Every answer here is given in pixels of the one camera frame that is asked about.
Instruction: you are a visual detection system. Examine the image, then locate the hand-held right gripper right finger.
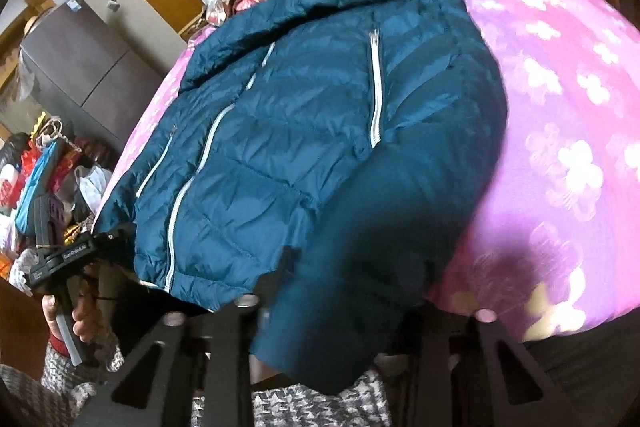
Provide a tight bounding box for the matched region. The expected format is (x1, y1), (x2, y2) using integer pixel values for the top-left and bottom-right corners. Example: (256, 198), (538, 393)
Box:
(410, 307), (576, 427)

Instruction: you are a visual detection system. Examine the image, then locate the pile of colourful clutter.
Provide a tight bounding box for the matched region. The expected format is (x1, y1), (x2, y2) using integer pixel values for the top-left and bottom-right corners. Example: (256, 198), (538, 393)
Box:
(0, 112), (83, 283)

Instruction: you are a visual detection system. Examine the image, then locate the person's left hand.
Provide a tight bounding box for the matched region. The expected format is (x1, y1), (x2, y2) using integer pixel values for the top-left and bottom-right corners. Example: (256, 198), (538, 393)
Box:
(42, 274), (108, 358)

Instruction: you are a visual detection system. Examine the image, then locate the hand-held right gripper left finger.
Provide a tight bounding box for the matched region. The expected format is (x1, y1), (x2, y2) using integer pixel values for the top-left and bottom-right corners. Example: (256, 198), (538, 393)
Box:
(87, 294), (261, 427)

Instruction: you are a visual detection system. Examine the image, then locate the teal puffer jacket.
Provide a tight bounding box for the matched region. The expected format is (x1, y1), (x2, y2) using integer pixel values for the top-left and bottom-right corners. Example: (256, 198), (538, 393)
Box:
(92, 0), (512, 395)

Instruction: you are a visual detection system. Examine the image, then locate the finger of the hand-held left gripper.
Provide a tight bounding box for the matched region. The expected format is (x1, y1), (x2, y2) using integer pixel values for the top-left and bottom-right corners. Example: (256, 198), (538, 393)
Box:
(92, 223), (137, 259)

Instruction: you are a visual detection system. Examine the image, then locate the white plastic bag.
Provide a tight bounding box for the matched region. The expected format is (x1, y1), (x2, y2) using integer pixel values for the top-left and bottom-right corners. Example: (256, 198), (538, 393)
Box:
(74, 166), (115, 214)

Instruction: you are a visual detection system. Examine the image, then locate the person's tweed coat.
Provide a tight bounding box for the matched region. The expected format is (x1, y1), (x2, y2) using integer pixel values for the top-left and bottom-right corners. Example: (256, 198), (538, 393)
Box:
(249, 369), (393, 427)

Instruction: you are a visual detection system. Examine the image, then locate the person's left forearm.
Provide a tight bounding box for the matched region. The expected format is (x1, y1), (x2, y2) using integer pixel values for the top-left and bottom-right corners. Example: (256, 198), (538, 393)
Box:
(0, 336), (126, 427)

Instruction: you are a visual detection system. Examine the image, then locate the purple floral bed sheet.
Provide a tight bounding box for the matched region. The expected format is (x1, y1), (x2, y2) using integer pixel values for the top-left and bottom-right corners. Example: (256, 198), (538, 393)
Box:
(95, 0), (640, 343)

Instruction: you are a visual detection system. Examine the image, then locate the grey refrigerator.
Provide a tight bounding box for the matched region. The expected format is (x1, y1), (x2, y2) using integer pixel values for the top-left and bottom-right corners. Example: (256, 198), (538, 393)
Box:
(19, 0), (173, 150)

